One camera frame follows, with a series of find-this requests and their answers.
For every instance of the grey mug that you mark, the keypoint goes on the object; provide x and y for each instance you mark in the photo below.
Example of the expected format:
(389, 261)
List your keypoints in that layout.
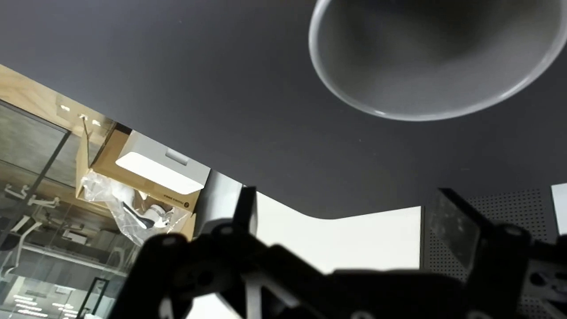
(425, 57)

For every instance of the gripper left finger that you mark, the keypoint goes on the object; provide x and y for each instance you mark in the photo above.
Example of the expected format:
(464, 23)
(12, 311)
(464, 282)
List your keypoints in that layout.
(208, 270)

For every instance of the open cardboard box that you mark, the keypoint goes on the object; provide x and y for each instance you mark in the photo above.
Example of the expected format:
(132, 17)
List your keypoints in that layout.
(110, 164)

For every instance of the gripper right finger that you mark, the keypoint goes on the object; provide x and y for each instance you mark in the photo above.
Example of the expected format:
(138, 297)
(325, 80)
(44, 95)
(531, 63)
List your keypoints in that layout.
(496, 266)

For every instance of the clear plastic bag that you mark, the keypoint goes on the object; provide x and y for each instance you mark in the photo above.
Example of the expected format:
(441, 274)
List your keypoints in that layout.
(115, 199)

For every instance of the white carton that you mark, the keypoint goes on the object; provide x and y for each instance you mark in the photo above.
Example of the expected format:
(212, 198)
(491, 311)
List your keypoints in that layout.
(164, 166)

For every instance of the grey perforated metal panel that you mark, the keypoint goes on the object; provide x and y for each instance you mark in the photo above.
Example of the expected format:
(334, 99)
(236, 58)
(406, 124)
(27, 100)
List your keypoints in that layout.
(522, 208)

